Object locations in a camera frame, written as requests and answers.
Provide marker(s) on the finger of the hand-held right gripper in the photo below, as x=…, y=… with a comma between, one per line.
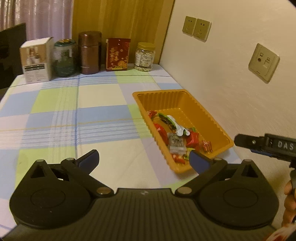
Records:
x=261, y=151
x=247, y=141

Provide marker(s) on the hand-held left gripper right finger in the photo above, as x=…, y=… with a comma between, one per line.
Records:
x=198, y=162

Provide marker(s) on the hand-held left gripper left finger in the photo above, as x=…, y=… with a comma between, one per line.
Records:
x=89, y=161

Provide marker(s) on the small red snack packet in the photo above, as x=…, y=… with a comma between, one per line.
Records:
x=152, y=114
x=207, y=146
x=180, y=159

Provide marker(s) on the red candy packet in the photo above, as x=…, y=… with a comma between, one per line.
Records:
x=193, y=139

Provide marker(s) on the grey clear snack packet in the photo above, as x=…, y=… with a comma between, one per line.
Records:
x=176, y=143

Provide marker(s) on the green candy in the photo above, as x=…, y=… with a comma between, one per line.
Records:
x=192, y=129

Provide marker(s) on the long green snack packet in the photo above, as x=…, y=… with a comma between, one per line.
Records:
x=172, y=122

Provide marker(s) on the large red snack packet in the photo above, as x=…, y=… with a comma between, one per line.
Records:
x=160, y=129

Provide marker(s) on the orange plastic tray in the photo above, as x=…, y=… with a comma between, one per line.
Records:
x=185, y=102

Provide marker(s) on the person's right hand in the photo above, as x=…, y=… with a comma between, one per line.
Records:
x=290, y=204

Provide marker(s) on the red white object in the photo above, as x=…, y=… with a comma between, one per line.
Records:
x=282, y=235

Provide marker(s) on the green glass jar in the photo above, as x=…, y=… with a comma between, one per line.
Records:
x=64, y=60

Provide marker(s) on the brown metal thermos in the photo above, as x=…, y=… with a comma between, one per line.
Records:
x=89, y=53

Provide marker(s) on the red gift box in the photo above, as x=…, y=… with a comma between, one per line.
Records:
x=118, y=55

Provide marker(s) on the white cardboard box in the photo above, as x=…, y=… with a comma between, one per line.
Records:
x=34, y=62

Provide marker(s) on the glass jar yellow lid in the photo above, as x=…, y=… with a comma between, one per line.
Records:
x=144, y=58

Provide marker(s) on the black monitor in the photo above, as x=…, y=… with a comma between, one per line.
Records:
x=11, y=53

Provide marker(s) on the sheer pink curtain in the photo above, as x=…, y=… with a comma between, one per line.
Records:
x=37, y=16

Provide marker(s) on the beige network wall socket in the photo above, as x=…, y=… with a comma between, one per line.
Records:
x=263, y=62

